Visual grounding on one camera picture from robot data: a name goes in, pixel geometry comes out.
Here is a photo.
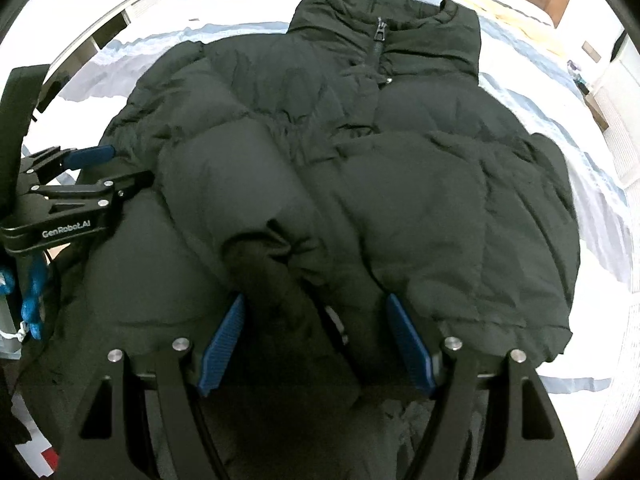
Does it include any white low shelf unit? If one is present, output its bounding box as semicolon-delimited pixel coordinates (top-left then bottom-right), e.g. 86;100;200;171
3;0;143;116

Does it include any right wooden nightstand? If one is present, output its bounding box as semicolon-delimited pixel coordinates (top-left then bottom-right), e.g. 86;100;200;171
577;84;608;133

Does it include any left hand blue white glove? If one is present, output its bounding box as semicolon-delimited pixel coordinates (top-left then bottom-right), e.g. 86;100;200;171
1;252;48;344

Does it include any striped duvet cover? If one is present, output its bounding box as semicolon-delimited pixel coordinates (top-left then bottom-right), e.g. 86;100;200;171
1;0;639;479

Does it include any black puffer coat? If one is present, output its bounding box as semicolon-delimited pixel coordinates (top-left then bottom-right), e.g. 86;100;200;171
18;0;579;479

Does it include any wall switch plate right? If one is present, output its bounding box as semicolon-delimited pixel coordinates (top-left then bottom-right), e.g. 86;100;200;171
582;41;601;63

